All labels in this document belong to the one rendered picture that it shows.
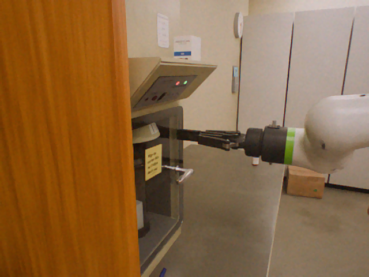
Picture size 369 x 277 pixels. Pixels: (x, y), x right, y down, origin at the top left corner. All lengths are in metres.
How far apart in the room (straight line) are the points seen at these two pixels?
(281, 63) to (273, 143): 2.90
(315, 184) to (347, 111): 2.91
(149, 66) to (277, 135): 0.34
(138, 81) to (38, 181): 0.27
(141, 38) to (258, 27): 3.03
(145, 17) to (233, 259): 0.70
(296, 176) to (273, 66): 1.42
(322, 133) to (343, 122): 0.04
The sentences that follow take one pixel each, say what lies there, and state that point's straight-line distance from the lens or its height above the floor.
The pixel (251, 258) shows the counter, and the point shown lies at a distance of 0.86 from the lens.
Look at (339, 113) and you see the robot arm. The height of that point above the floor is 1.42.
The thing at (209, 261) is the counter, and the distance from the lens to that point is 0.83.
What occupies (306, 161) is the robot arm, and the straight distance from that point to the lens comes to 0.62.
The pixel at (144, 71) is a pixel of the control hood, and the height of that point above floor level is 1.49.
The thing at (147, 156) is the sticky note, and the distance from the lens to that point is 0.60.
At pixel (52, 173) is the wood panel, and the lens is 0.51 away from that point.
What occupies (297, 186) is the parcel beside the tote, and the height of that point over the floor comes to 0.13.
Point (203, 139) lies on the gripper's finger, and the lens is 0.65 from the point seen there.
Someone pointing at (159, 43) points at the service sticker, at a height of 1.55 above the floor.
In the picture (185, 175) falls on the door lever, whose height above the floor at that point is 1.21.
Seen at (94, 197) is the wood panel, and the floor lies 1.28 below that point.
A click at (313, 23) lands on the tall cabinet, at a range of 3.52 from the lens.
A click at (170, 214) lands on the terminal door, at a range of 0.78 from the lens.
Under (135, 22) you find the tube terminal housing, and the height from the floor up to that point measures 1.59.
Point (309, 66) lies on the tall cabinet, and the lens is 3.47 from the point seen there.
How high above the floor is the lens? 1.49
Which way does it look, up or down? 15 degrees down
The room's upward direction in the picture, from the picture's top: straight up
